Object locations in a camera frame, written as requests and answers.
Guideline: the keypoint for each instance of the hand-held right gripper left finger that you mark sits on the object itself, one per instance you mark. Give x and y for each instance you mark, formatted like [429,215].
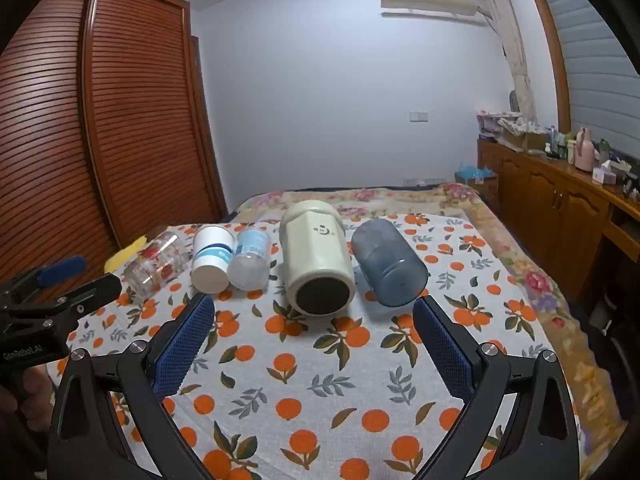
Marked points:
[186,340]

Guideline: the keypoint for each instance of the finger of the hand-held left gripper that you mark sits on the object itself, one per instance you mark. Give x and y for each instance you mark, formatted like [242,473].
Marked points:
[85,300]
[62,267]

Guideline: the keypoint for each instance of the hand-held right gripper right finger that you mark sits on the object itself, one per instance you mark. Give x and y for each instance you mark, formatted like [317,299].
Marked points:
[440,340]

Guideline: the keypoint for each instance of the cream ceramic cup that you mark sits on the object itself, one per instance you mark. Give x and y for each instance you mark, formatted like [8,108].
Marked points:
[315,255]

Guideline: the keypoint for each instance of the clear glass cup floral print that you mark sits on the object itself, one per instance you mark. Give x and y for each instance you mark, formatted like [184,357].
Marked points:
[156,266]

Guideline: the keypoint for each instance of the white paper cup blue band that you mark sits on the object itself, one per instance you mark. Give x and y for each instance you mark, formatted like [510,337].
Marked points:
[212,260]

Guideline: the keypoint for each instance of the blue translucent plastic cup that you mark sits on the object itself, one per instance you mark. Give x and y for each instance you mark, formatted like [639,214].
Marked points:
[387,265]

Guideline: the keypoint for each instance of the clear plastic cup blue label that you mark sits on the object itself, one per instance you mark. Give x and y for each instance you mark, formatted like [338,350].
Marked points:
[250,257]

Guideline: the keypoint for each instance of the person's left hand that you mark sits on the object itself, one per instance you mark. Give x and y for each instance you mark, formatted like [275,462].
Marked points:
[42,387]

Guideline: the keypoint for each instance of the yellow cloth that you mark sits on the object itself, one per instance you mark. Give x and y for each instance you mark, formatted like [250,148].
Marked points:
[122,256]

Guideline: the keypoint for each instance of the floral bed blanket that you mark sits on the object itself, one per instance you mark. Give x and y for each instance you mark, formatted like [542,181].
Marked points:
[525,270]

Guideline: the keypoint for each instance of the white orange-print cloth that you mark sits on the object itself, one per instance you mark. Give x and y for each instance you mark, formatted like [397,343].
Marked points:
[300,375]

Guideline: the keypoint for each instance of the grey power strip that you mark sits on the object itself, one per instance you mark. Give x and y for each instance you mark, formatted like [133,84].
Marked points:
[425,180]

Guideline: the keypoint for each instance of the box of blue items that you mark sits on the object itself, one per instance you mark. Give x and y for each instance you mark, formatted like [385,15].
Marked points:
[475,175]

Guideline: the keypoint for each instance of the brown slatted wooden wardrobe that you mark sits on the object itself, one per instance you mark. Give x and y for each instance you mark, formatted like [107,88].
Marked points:
[140,110]

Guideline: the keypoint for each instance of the brown wooden cabinet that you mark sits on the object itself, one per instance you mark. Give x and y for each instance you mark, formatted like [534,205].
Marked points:
[550,200]

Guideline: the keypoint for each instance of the cardboard box with clutter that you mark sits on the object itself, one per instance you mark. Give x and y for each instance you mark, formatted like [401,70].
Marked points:
[525,135]

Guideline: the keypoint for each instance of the white tissue box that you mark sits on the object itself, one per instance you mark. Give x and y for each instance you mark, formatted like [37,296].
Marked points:
[605,174]

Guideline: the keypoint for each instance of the pink thermos jug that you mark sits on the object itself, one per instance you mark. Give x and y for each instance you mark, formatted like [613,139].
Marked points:
[584,152]

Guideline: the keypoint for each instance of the cream curtain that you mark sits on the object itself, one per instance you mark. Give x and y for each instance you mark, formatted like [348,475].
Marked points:
[512,45]

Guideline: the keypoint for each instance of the grey window blind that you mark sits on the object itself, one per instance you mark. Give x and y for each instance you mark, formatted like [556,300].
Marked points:
[590,60]

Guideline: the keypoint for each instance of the white wall switch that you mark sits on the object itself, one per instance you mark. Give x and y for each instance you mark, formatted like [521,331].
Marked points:
[418,115]

